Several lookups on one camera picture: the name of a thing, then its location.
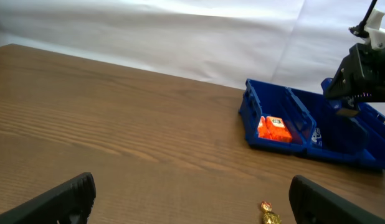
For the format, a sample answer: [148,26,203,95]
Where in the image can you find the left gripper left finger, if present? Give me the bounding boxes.
[0,172,97,224]

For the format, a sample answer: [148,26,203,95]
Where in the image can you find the gold wrapped candy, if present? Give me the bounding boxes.
[259,200,282,224]

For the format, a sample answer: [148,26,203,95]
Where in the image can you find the orange candy box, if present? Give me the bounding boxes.
[257,116,271,140]
[265,116,293,144]

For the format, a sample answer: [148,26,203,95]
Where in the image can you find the black cable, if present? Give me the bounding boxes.
[349,0,379,39]

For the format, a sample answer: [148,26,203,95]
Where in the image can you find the blue candy pack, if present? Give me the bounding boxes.
[310,128,324,149]

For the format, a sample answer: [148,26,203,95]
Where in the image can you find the blue tray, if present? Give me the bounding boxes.
[238,77,385,170]

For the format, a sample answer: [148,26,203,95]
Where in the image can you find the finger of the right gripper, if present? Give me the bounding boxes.
[323,44,373,100]

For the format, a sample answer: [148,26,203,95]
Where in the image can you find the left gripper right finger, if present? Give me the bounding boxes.
[288,174,385,224]

